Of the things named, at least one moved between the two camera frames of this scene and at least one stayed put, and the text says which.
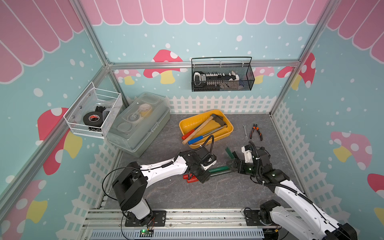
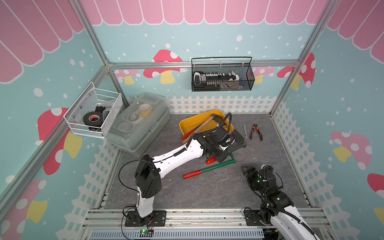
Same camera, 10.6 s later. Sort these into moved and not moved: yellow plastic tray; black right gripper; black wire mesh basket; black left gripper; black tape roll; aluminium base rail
Moved: black right gripper; black left gripper
Not moved: yellow plastic tray; black tape roll; black wire mesh basket; aluminium base rail
